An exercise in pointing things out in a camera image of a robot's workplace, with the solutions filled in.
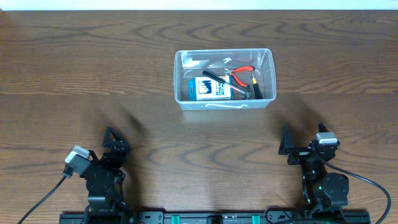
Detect small black-handled hammer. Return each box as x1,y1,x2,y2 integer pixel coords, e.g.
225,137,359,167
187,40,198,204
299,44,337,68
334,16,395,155
202,70,250,100

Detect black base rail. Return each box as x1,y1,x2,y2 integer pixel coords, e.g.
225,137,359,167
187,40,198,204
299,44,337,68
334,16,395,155
58,208,371,224

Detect white blue product box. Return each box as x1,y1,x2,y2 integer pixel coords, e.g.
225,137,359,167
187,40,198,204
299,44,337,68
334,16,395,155
188,77,233,101

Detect red-handled pliers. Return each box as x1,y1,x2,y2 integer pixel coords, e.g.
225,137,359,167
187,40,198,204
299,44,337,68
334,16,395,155
224,65,255,89

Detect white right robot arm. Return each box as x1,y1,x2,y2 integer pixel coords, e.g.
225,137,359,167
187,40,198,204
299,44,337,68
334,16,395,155
278,123,349,221

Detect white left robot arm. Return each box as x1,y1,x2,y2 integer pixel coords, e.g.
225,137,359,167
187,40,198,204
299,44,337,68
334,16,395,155
80,127,130,224

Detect clear plastic container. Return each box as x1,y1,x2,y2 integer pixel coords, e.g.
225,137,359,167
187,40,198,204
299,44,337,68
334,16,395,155
174,48,277,110

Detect silver combination wrench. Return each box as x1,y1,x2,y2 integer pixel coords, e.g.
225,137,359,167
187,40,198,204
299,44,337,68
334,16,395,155
205,103,248,110

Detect black yellow screwdriver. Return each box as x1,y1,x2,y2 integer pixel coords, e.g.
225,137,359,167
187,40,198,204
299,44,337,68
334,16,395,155
251,73,263,100

